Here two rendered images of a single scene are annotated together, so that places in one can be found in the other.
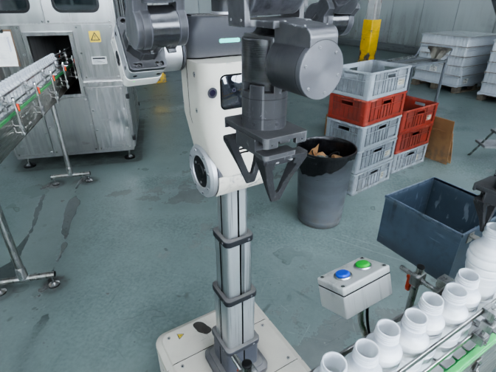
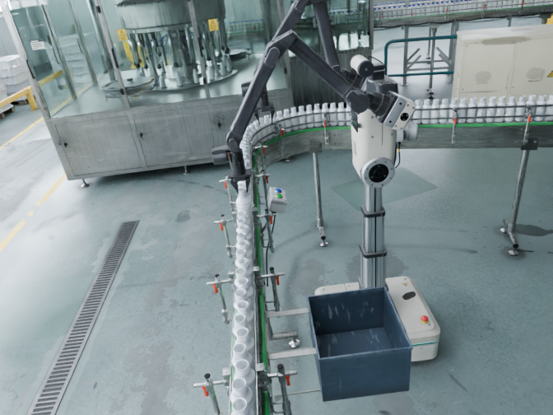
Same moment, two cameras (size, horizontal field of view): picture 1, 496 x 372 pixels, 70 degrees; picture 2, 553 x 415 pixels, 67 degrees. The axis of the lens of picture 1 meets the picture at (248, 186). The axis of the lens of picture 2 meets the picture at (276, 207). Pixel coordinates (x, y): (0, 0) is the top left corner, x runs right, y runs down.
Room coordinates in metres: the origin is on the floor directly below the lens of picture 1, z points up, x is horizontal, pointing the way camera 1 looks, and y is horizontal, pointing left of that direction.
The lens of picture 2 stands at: (1.54, -1.82, 2.07)
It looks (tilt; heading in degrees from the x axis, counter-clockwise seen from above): 29 degrees down; 121
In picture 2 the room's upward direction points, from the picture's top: 7 degrees counter-clockwise
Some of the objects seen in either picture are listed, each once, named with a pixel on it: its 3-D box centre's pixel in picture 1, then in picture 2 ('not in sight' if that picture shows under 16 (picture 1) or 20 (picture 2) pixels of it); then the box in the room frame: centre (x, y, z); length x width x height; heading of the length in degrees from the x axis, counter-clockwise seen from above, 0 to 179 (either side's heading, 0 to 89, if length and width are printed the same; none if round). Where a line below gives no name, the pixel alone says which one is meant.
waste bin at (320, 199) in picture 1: (322, 184); not in sight; (2.50, -0.59, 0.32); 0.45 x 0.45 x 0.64
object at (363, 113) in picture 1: (367, 103); not in sight; (3.20, -1.08, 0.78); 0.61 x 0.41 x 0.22; 128
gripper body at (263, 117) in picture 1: (264, 109); (262, 100); (0.44, -0.02, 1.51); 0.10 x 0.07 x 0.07; 32
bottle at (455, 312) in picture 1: (445, 320); not in sight; (0.48, -0.38, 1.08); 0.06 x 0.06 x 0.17
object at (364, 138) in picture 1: (362, 127); not in sight; (3.20, -1.08, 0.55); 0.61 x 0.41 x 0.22; 129
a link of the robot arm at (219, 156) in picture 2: not in sight; (225, 150); (0.52, -0.49, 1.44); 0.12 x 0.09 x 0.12; 31
